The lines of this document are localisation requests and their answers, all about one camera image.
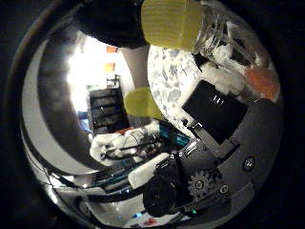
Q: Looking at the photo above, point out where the black shelf cabinet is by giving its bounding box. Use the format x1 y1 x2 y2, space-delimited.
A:
88 87 131 135

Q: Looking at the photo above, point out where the orange wall panel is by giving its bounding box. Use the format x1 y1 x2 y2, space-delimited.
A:
102 45 119 73

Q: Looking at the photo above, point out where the black bulky object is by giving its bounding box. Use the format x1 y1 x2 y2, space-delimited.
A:
75 0 150 50

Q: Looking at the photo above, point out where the teal blue metallic object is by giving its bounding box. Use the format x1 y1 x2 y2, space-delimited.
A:
157 121 192 148

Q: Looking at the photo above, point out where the blue floral tablecloth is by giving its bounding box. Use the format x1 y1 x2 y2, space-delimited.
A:
147 44 208 128

